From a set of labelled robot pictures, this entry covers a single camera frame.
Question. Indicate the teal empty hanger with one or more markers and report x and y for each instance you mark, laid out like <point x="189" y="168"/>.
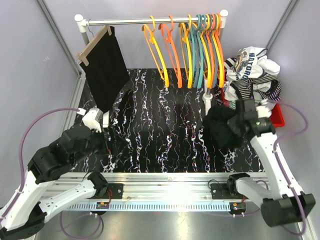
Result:
<point x="198" y="30"/>
<point x="195" y="54"/>

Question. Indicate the black garment on beige hanger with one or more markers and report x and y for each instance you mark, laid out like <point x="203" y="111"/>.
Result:
<point x="106" y="71"/>

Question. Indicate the white tank top navy trim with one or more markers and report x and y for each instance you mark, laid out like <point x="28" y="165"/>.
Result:
<point x="252" y="62"/>

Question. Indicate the aluminium mounting rail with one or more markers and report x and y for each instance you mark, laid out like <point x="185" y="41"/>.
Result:
<point x="166" y="192"/>

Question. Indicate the black white striped tank top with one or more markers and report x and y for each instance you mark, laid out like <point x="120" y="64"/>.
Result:
<point x="229" y="64"/>

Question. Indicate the metal clothes rack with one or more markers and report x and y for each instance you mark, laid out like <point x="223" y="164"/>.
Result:
<point x="89" y="29"/>

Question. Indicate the purple striped garment pile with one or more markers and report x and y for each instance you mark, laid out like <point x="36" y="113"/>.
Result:
<point x="265" y="90"/>

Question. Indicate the yellow hanger with black top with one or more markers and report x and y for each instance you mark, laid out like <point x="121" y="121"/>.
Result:
<point x="149" y="35"/>

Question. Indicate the black marble patterned mat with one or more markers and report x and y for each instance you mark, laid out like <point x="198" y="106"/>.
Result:
<point x="164" y="132"/>

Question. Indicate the beige wooden hanger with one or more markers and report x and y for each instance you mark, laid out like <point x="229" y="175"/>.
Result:
<point x="90" y="46"/>

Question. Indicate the wrist white camera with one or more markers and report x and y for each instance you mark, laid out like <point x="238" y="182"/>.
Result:
<point x="264" y="108"/>
<point x="91" y="118"/>

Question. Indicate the orange hanger with white top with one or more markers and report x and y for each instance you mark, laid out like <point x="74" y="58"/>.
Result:
<point x="171" y="49"/>

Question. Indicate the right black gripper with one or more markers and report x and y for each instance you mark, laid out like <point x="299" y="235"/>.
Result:
<point x="231" y="123"/>

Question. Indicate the red plastic bin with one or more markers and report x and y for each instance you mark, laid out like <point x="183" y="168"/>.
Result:
<point x="276" y="117"/>

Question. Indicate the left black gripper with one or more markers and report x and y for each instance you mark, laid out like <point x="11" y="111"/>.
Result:
<point x="116" y="145"/>

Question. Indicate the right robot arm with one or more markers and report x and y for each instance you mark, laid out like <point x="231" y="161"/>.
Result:
<point x="275" y="162"/>

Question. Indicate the yellow empty hanger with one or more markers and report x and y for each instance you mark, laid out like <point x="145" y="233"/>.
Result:
<point x="204" y="28"/>

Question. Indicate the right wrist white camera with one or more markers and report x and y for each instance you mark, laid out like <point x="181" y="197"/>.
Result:
<point x="264" y="108"/>

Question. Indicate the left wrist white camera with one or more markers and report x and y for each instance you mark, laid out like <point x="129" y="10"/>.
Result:
<point x="91" y="118"/>

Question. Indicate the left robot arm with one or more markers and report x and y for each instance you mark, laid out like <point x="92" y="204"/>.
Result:
<point x="29" y="213"/>

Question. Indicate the orange empty hanger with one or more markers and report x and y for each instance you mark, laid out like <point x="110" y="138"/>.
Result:
<point x="219" y="52"/>
<point x="214" y="58"/>

